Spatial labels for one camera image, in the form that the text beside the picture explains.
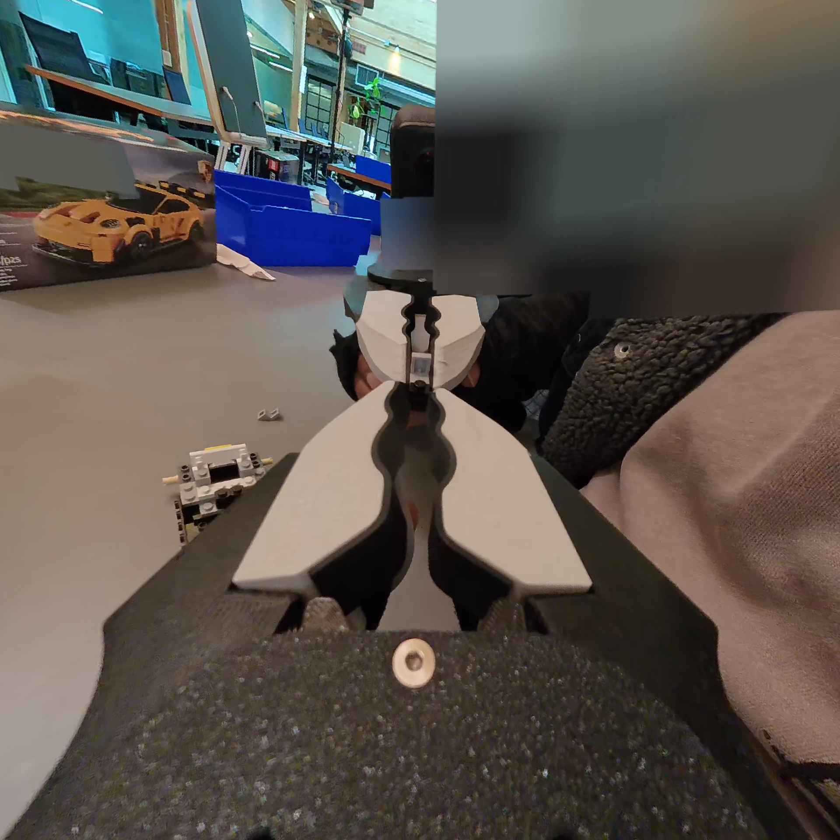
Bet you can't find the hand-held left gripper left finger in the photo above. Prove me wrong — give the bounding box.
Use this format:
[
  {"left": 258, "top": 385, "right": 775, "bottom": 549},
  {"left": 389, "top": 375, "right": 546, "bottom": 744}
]
[{"left": 231, "top": 381, "right": 414, "bottom": 631}]

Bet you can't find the white paper bag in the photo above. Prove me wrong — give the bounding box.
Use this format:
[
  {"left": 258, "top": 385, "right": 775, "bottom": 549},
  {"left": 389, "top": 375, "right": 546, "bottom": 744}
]
[{"left": 217, "top": 244, "right": 277, "bottom": 282}]

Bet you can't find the blue plastic bin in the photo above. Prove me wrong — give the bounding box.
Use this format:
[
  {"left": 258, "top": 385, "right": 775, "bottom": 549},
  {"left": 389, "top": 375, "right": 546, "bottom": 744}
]
[
  {"left": 215, "top": 169, "right": 373, "bottom": 268},
  {"left": 326, "top": 155, "right": 392, "bottom": 235}
]

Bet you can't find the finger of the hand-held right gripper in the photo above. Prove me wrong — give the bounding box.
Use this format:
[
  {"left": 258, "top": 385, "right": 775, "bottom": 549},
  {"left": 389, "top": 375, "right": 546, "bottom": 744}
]
[
  {"left": 356, "top": 290, "right": 421, "bottom": 383},
  {"left": 425, "top": 294, "right": 487, "bottom": 389}
]

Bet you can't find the black standing panel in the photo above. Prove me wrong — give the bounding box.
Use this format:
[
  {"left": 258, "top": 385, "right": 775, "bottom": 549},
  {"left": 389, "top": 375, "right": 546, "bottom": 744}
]
[{"left": 187, "top": 0, "right": 270, "bottom": 145}]

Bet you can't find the toy brick car chassis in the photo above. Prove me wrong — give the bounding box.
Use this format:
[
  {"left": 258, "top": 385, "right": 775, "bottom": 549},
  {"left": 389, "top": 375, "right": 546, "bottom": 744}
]
[{"left": 163, "top": 444, "right": 275, "bottom": 547}]

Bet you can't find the beige hoodie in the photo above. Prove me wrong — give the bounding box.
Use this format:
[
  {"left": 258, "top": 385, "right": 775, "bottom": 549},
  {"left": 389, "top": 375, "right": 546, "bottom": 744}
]
[{"left": 581, "top": 311, "right": 840, "bottom": 765}]

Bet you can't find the long wooden table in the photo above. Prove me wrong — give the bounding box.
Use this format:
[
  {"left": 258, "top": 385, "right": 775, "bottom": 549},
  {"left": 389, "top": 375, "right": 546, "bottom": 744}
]
[{"left": 25, "top": 62, "right": 217, "bottom": 126}]

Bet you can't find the dark fleece jacket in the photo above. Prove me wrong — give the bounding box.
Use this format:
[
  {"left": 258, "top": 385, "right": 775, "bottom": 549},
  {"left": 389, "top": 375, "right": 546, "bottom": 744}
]
[{"left": 538, "top": 314, "right": 788, "bottom": 490}]

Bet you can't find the person's right hand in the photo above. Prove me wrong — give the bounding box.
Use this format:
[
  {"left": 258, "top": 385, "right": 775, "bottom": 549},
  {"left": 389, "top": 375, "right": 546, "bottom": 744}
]
[{"left": 335, "top": 328, "right": 396, "bottom": 403}]

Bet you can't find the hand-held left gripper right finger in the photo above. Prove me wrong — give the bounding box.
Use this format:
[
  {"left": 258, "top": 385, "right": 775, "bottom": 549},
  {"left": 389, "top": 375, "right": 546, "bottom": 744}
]
[{"left": 428, "top": 384, "right": 595, "bottom": 632}]

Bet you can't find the grey desk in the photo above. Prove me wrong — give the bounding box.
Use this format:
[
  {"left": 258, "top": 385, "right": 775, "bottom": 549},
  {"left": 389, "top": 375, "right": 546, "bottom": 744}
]
[{"left": 0, "top": 252, "right": 546, "bottom": 828}]

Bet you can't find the toy car set box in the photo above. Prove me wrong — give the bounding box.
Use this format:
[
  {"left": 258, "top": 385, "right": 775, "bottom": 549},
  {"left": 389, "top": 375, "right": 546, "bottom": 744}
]
[{"left": 0, "top": 108, "right": 217, "bottom": 293}]

